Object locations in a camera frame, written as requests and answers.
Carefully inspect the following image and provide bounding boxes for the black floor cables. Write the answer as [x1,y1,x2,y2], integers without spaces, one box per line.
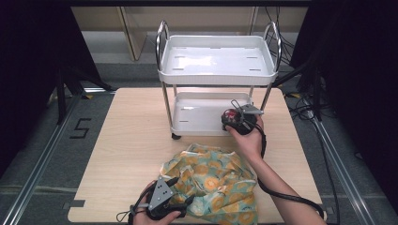
[283,91,333,122]

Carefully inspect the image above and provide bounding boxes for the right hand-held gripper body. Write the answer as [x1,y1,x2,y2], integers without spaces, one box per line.
[230,103,265,136]

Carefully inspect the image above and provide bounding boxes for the white two-tier trolley cart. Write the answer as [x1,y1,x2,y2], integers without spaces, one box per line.
[155,20,283,141]

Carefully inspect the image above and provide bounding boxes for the red drink can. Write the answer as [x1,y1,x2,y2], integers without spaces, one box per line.
[221,108,242,127]

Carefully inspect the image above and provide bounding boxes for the beige wooden cabinet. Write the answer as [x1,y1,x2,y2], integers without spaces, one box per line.
[71,7,310,62]

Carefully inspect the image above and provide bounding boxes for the black metal stand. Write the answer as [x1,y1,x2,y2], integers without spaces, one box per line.
[271,58,324,122]
[55,66,117,126]

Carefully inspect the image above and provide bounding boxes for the person's left hand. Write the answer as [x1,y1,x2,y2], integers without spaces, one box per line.
[131,180,183,225]

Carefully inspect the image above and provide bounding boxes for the floral yellow green cloth bag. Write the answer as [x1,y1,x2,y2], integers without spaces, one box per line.
[160,142,259,225]

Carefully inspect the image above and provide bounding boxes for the metal floor rail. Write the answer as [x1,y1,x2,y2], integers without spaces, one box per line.
[0,92,84,225]
[308,114,378,225]

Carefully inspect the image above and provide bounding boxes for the hanging black cables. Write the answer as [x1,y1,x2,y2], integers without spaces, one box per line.
[264,6,296,68]

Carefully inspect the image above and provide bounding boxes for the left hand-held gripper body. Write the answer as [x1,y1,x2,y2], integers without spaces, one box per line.
[145,175,186,220]

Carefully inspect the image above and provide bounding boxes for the person's right hand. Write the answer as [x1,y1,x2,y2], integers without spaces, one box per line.
[224,114,266,163]

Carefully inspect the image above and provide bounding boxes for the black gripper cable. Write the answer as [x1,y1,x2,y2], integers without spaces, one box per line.
[230,98,326,220]
[115,182,156,225]

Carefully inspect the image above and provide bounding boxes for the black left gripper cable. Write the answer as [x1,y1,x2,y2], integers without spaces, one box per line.
[115,182,156,225]

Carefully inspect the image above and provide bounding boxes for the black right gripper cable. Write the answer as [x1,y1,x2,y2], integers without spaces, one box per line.
[230,98,326,220]

